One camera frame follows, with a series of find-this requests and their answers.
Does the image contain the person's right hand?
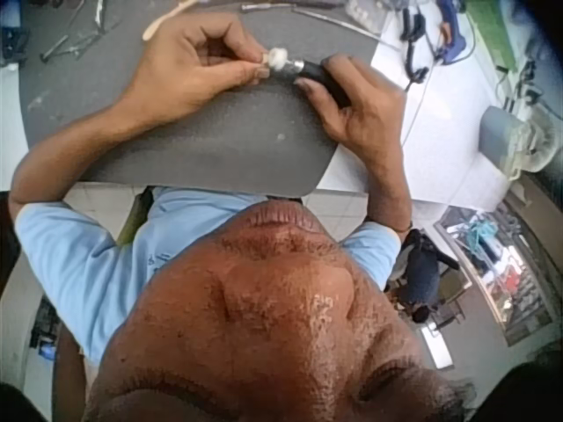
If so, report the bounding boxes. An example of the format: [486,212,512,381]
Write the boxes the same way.
[294,53,409,155]

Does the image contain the person's left hand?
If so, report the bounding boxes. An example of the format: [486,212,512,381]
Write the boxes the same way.
[126,11,276,120]

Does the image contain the black rotary tool handpiece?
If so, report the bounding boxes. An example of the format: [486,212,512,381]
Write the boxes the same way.
[284,59,353,110]

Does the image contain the white felt polishing tip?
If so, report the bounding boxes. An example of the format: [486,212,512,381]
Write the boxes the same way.
[262,46,290,72]

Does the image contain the wooden spatula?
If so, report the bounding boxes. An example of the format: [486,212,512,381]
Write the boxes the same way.
[142,0,198,43]

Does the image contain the white paper sheet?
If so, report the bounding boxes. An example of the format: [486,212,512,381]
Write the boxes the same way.
[317,11,527,213]

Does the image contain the grey work mat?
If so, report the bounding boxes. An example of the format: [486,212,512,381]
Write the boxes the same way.
[21,7,384,198]

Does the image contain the long curved metal rod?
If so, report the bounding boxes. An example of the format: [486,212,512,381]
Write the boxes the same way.
[293,6,380,44]

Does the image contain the clear plastic parts box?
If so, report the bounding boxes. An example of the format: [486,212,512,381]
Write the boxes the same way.
[345,0,391,32]

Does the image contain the metal tweezers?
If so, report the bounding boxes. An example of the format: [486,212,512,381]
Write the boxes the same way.
[40,33,98,62]

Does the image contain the blue hand tool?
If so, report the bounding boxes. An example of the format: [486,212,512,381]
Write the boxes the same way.
[436,0,468,66]

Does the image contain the grey box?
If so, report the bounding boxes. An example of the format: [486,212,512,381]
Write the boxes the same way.
[479,105,523,168]

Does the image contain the green chair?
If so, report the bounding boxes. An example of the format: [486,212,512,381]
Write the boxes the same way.
[115,187,156,245]

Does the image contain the green cutting mat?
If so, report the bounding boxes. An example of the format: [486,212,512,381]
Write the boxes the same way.
[464,0,516,68]

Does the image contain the clear plastic container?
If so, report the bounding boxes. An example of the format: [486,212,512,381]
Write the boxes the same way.
[508,107,560,182]

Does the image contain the glass display cabinet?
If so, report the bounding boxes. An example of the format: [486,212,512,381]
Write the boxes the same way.
[433,205,556,347]

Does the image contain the thin white cable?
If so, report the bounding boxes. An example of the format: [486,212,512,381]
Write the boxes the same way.
[398,61,442,149]

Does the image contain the black cabled tool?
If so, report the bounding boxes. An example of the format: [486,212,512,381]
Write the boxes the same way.
[400,7,431,84]

